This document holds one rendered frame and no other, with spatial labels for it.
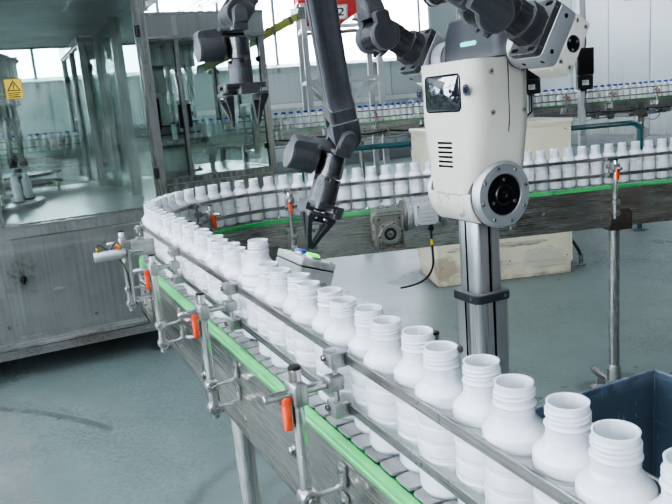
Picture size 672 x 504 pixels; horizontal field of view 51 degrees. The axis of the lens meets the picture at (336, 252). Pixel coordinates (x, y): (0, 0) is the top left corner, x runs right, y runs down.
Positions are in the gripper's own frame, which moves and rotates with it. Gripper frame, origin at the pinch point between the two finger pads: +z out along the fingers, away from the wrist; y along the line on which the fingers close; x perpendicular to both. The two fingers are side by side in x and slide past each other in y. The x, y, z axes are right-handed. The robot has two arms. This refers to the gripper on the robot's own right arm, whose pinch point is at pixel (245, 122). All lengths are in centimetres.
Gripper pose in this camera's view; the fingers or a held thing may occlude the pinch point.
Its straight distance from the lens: 171.1
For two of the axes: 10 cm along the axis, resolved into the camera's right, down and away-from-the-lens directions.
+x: 4.3, 1.6, -8.9
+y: -9.0, 1.6, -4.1
